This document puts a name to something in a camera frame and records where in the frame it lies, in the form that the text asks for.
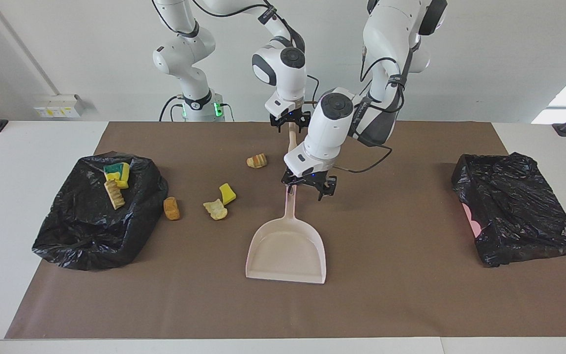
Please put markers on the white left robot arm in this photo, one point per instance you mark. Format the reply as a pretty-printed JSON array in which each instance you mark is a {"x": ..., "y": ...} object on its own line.
[{"x": 332, "y": 128}]

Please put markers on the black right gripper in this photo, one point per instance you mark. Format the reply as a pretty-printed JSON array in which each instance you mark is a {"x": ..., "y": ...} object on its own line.
[{"x": 283, "y": 117}]

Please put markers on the brown paper table mat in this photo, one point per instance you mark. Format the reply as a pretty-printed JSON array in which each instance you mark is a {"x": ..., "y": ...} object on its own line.
[{"x": 263, "y": 309}]

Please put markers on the beige hand brush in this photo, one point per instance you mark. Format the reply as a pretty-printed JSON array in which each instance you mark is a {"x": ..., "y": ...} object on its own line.
[{"x": 292, "y": 137}]

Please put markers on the yellow sponge piece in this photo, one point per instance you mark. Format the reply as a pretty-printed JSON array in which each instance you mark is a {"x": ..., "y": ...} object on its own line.
[
  {"x": 124, "y": 178},
  {"x": 111, "y": 170},
  {"x": 227, "y": 193}
]

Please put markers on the black bag lined bin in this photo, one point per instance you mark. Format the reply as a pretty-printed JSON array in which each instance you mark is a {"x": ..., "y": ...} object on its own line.
[
  {"x": 519, "y": 211},
  {"x": 81, "y": 231}
]

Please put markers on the orange striped croissant piece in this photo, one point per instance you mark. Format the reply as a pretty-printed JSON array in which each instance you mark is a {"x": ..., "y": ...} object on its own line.
[{"x": 257, "y": 161}]

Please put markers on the brown bread roll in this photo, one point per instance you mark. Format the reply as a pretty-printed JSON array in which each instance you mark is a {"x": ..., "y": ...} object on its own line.
[{"x": 171, "y": 208}]

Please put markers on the white wall socket box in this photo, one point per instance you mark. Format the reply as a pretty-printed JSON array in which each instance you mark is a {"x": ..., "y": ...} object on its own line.
[{"x": 59, "y": 105}]

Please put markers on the beige plastic dustpan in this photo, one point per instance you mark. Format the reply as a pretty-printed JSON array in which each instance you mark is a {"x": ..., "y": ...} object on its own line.
[{"x": 288, "y": 250}]

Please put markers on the pale beige foam chunk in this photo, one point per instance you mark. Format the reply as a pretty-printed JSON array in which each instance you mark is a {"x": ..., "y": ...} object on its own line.
[{"x": 215, "y": 209}]

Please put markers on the pink plastic bin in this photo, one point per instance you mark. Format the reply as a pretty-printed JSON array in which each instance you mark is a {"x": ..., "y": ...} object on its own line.
[{"x": 468, "y": 216}]

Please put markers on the beige ridged foam piece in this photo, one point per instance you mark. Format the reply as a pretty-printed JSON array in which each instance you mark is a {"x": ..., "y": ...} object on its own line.
[{"x": 115, "y": 194}]

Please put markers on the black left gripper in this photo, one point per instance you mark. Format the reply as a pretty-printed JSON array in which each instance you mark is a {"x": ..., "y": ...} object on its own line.
[{"x": 310, "y": 177}]

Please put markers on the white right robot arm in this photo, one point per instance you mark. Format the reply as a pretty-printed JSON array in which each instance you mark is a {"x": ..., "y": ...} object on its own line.
[{"x": 283, "y": 69}]

